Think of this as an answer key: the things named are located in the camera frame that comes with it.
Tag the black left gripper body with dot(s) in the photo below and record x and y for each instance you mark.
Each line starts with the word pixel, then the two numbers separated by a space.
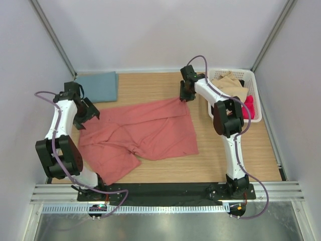
pixel 83 114

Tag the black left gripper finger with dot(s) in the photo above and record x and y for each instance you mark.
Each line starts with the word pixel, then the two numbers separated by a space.
pixel 78 125
pixel 91 110

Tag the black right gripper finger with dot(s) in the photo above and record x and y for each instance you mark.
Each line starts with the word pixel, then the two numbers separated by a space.
pixel 182 91
pixel 189 96

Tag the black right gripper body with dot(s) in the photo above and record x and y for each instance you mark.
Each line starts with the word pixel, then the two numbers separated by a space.
pixel 188 90

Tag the salmon red t-shirt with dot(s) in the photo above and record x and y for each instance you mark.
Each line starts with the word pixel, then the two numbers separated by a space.
pixel 112 144

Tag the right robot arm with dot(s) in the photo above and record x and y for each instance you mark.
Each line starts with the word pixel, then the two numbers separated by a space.
pixel 227 121

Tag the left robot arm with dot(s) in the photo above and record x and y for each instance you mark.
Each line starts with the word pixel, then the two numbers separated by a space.
pixel 58 154

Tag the folded blue-grey t-shirt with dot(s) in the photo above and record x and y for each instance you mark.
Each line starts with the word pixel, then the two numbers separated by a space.
pixel 100 87

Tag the beige t-shirt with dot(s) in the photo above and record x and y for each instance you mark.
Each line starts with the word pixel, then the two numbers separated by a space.
pixel 230 85

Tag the magenta pink t-shirt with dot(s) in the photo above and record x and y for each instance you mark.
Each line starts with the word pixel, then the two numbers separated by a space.
pixel 249 103

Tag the white plastic laundry basket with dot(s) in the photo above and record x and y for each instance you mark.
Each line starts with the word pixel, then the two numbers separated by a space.
pixel 250 83

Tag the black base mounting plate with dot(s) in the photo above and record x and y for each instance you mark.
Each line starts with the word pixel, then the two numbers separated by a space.
pixel 175 194

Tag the aluminium front rail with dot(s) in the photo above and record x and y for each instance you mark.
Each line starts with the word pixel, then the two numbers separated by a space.
pixel 64 193

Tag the perforated cable duct strip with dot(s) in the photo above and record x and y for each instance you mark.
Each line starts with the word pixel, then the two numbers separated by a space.
pixel 101 209

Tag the left aluminium frame post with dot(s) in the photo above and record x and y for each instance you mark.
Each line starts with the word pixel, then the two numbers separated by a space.
pixel 52 35

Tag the aluminium frame post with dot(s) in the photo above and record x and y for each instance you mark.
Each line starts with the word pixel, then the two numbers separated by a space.
pixel 52 35
pixel 281 19

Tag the right aluminium frame post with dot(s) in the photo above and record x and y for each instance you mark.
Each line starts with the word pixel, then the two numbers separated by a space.
pixel 281 19

